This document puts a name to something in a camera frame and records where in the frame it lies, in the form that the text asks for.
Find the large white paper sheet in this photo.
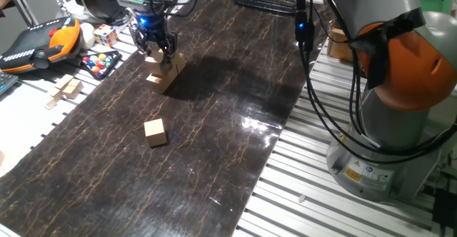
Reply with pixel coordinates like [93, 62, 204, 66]
[0, 81, 78, 178]

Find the grey metal bar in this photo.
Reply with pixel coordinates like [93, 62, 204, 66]
[2, 0, 39, 27]

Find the black post base plate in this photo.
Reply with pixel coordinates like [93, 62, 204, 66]
[233, 0, 298, 16]

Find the Rubik's cube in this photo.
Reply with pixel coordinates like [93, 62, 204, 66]
[93, 24, 120, 48]

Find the light wooden cube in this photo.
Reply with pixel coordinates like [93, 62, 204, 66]
[145, 73, 179, 94]
[164, 65, 182, 85]
[144, 49, 166, 76]
[175, 52, 187, 74]
[144, 118, 168, 148]

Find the small cardboard box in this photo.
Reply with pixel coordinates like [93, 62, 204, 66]
[326, 26, 355, 64]

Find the white egg shaped object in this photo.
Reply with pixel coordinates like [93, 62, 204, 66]
[79, 22, 96, 51]

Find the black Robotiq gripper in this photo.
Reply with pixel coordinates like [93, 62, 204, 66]
[128, 10, 179, 66]

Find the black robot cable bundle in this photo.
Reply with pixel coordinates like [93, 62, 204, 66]
[294, 0, 457, 165]

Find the black triangle ball tray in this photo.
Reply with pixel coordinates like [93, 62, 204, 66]
[80, 49, 123, 80]

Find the green mini pool table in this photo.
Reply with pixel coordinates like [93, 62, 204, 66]
[416, 0, 453, 15]

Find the orange black teach pendant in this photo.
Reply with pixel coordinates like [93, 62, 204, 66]
[0, 15, 82, 74]

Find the dark marble pattern mat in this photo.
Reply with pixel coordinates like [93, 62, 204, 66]
[0, 0, 331, 237]

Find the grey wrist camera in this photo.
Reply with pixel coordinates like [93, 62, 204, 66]
[116, 0, 147, 11]

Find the black computer keyboard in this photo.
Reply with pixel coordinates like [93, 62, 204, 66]
[0, 71, 19, 96]

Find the black cable adapter with led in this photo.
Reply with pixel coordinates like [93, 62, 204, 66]
[294, 10, 315, 51]

